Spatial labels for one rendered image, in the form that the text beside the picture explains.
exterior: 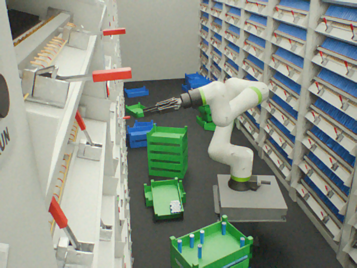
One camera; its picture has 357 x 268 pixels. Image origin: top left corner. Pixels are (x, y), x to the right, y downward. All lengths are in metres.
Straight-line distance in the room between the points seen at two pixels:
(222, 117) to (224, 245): 0.61
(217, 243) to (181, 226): 0.90
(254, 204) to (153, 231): 0.76
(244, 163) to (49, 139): 2.05
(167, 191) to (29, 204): 2.65
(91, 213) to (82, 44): 0.26
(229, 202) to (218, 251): 0.54
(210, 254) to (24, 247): 1.53
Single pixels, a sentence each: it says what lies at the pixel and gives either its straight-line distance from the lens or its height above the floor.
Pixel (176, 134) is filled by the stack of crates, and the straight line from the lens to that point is 3.17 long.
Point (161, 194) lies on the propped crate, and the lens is 2.81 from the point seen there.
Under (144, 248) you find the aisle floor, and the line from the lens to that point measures 2.48.
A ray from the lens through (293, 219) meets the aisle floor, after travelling 2.78.
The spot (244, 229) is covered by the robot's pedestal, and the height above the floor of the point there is 0.13.
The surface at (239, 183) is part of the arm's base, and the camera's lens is 2.29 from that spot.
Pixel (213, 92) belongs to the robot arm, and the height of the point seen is 1.06.
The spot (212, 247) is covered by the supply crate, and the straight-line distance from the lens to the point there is 1.73.
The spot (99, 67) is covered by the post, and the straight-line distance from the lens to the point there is 0.81.
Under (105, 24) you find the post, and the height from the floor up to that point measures 1.43.
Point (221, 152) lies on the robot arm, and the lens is 2.27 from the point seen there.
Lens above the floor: 1.62
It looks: 24 degrees down
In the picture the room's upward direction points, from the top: 1 degrees counter-clockwise
